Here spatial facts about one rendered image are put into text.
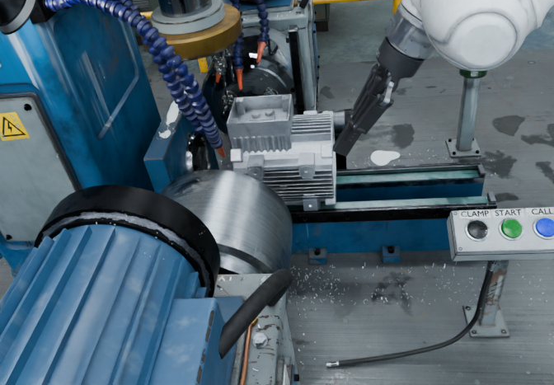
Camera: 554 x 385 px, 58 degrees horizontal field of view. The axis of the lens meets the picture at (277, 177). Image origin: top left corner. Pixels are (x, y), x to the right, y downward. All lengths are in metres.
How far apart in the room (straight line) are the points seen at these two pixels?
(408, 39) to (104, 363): 0.63
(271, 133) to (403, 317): 0.44
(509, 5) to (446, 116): 0.98
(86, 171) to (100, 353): 0.59
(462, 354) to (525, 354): 0.11
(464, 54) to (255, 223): 0.37
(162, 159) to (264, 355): 0.46
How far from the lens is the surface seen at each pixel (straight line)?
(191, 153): 1.04
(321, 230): 1.10
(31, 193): 1.04
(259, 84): 1.22
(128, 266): 0.45
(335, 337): 1.02
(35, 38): 0.85
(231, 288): 0.65
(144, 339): 0.43
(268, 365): 0.58
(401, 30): 0.84
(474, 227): 0.84
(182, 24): 0.88
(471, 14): 0.63
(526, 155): 1.47
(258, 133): 0.98
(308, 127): 1.00
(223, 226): 0.73
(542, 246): 0.86
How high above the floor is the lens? 1.65
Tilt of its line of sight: 38 degrees down
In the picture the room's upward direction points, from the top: 9 degrees counter-clockwise
